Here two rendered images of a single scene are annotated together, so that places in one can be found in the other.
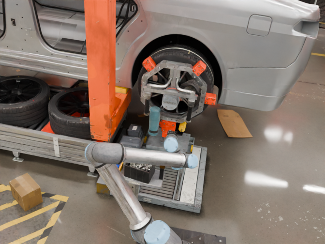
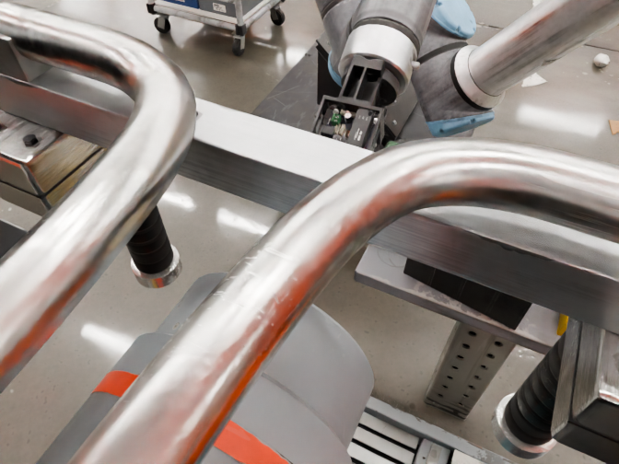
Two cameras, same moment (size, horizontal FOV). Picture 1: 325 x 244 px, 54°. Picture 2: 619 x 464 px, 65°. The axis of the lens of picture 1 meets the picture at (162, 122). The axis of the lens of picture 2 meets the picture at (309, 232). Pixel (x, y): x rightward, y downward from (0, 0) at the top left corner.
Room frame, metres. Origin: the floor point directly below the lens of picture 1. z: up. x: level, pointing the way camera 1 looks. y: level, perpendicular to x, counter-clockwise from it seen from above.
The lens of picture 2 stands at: (2.30, 0.02, 1.12)
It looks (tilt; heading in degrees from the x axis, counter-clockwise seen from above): 49 degrees down; 199
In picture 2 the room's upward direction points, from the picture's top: straight up
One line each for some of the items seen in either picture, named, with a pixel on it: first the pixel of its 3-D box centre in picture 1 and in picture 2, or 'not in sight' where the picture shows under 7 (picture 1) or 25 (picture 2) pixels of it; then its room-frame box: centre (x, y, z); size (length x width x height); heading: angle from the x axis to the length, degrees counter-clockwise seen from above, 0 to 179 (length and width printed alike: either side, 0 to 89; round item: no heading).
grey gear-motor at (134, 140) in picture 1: (133, 143); not in sight; (2.35, 0.25, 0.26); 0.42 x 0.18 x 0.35; 173
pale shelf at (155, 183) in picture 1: (135, 175); (487, 284); (1.76, 0.16, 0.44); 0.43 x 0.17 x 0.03; 83
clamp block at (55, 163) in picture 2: (191, 100); (64, 139); (2.12, -0.21, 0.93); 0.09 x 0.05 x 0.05; 173
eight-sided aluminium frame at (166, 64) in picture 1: (172, 93); not in sight; (2.35, -0.06, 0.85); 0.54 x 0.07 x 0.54; 83
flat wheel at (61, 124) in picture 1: (84, 113); not in sight; (2.58, 0.77, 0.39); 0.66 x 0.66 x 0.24
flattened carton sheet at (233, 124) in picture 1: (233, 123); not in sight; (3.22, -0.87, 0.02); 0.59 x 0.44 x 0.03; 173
